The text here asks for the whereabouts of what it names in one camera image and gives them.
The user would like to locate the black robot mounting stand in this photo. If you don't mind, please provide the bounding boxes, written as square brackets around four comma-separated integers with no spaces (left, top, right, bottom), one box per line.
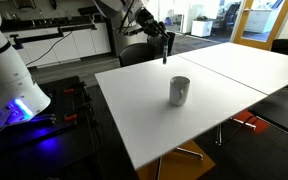
[0,75,100,180]

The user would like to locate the yellow framed glass door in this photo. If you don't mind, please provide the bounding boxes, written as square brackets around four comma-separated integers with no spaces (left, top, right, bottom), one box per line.
[231,0,288,52]

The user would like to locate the black bar clamp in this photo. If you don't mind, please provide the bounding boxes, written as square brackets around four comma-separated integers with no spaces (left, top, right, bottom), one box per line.
[8,23,98,50]

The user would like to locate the white base cabinets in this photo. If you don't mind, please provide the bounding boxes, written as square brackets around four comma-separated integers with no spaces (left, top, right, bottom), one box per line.
[2,22,113,70]

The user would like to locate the black power cable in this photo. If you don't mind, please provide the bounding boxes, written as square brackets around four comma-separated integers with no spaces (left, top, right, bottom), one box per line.
[25,30,74,68]

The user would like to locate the white table leg foot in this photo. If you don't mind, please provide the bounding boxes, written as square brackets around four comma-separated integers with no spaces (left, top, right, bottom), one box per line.
[231,116,258,132]

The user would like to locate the grey metal appliance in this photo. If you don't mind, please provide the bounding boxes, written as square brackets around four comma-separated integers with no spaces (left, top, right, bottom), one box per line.
[110,16,150,56]

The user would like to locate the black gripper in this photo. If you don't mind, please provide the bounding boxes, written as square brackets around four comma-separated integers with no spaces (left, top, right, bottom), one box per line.
[135,7,171,41]

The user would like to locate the dark swivel desk chair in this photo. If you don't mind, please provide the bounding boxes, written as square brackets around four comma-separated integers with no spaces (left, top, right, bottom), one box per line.
[223,3,242,33]

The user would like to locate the white ceramic mug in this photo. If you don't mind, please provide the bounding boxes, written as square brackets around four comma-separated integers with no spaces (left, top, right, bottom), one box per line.
[168,75,191,107]

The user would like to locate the orange-handled black clamp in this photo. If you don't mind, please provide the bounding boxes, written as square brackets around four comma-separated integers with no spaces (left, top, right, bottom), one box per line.
[63,81,87,95]
[63,102,92,123]

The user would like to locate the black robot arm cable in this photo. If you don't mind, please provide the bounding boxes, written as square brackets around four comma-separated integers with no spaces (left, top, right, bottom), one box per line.
[118,0,136,35]

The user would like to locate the metal table leg base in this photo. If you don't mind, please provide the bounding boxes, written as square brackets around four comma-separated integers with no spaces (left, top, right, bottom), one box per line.
[153,145,205,180]

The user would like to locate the small white cabinet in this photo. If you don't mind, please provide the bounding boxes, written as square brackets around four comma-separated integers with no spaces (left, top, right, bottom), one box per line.
[190,19,214,38]

